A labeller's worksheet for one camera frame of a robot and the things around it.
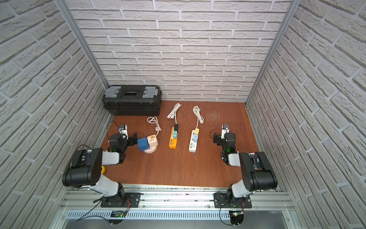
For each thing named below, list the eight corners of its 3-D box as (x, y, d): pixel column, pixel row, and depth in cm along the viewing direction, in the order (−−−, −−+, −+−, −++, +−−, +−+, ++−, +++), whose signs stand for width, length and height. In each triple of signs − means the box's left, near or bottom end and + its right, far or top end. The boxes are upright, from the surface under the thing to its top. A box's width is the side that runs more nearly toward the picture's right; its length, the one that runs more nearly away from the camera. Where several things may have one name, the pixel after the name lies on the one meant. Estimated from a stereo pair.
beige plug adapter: (150, 150, 93) (147, 144, 87) (149, 142, 97) (146, 136, 91) (159, 148, 95) (157, 142, 88) (157, 140, 98) (155, 134, 92)
